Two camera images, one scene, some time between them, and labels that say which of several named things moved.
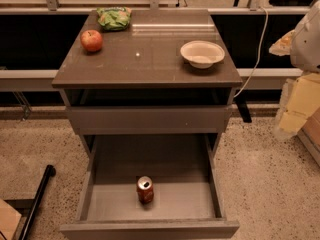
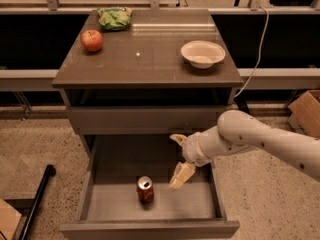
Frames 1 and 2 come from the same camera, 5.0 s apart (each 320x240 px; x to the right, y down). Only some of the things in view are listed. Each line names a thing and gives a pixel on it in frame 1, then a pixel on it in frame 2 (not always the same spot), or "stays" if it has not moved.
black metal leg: x=29 y=221 stays
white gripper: x=307 y=44 to x=192 y=151
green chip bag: x=114 y=18 stays
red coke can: x=145 y=189 stays
